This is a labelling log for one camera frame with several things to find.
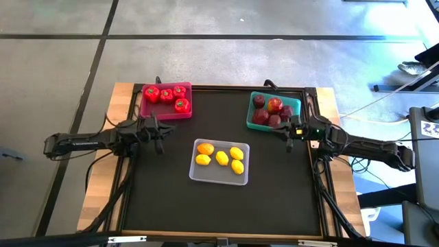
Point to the small dark floor object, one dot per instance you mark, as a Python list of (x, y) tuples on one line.
[(12, 156)]

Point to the grey equipment cart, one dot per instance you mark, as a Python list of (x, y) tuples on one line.
[(425, 164)]

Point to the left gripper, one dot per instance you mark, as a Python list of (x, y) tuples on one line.
[(151, 132)]

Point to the dark red apple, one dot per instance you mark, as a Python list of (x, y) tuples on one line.
[(287, 111), (259, 101), (260, 116), (274, 120)]

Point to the black overhead bar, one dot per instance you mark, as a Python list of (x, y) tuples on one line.
[(51, 240)]

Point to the black floor beam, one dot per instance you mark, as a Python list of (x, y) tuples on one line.
[(387, 197)]

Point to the red yellow apple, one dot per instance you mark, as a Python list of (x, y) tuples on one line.
[(275, 104)]

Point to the grey cabinet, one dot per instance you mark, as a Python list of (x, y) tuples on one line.
[(420, 223)]

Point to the grey shoe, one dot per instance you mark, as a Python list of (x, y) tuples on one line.
[(411, 67)]

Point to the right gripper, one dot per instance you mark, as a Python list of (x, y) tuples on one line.
[(302, 127)]

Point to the yellow lemon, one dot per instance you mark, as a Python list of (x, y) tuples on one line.
[(236, 153), (203, 159), (237, 167), (222, 158)]

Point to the silver frame bracket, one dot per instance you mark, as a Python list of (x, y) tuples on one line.
[(127, 239), (317, 243)]

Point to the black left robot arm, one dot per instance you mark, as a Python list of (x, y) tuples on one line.
[(79, 142)]

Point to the clear plastic bin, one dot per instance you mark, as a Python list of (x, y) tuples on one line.
[(212, 176)]

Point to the black stand leg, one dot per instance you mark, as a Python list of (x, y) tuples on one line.
[(394, 88)]

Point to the black table mat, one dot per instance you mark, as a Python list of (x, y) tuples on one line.
[(205, 206)]

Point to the pink plastic bin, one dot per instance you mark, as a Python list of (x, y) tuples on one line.
[(161, 111)]

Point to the orange citrus fruit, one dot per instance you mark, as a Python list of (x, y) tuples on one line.
[(205, 148)]

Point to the teal plastic bin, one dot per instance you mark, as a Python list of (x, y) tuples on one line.
[(291, 101)]

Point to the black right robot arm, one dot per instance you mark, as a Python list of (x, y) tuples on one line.
[(370, 147)]

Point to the red bell pepper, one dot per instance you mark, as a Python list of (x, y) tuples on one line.
[(167, 95), (182, 105), (179, 91), (152, 93)]

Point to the white floor object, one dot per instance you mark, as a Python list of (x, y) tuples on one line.
[(372, 214)]

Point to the black furniture piece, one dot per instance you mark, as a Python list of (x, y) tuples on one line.
[(428, 55)]

